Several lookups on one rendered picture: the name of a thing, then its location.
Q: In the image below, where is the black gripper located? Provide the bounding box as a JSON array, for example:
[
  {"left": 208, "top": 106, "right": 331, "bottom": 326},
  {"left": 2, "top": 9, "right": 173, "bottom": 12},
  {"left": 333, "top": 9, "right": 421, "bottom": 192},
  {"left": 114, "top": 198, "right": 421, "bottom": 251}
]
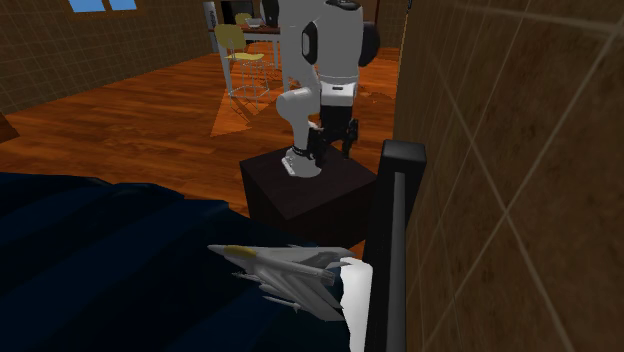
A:
[{"left": 306, "top": 104, "right": 361, "bottom": 168}]

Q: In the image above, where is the dark robot stand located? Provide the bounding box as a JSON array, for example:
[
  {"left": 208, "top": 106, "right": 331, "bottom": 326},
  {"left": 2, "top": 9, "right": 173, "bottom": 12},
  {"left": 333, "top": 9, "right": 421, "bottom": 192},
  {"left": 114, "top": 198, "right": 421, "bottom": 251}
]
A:
[{"left": 238, "top": 143, "right": 379, "bottom": 250}]

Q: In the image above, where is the wooden table with white legs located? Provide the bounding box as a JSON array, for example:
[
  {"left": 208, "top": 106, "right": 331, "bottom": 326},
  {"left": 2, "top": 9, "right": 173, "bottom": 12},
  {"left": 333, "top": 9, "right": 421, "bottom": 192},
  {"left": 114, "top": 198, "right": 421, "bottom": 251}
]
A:
[{"left": 240, "top": 23, "right": 282, "bottom": 71}]

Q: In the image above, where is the grey toy jet plane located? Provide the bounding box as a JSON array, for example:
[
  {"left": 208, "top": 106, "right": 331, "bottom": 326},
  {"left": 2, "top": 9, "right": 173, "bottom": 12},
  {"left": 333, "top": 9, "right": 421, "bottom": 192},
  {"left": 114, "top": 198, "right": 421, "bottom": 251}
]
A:
[{"left": 206, "top": 243, "right": 358, "bottom": 323}]

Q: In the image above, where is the white pillow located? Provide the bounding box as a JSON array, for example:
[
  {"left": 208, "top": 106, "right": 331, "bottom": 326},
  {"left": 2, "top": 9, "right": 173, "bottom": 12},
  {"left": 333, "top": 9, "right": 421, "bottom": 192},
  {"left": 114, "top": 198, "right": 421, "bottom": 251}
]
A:
[{"left": 339, "top": 256, "right": 375, "bottom": 352}]

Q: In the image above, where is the tall white appliance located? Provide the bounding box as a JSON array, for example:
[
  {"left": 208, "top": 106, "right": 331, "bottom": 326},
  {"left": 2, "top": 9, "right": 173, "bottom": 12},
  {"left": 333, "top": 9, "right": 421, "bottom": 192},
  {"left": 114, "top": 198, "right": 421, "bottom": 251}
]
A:
[{"left": 202, "top": 0, "right": 222, "bottom": 54}]

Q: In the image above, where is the bed with dark blue cover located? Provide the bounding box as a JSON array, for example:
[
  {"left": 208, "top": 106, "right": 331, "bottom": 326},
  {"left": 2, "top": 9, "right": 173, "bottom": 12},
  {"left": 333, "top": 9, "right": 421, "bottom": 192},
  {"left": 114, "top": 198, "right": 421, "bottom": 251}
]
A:
[{"left": 0, "top": 139, "right": 428, "bottom": 352}]

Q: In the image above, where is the window with blue panes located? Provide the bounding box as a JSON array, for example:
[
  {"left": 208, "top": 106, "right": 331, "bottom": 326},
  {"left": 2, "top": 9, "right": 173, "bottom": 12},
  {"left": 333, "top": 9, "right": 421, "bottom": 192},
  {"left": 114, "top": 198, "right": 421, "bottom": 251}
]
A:
[{"left": 66, "top": 0, "right": 139, "bottom": 14}]

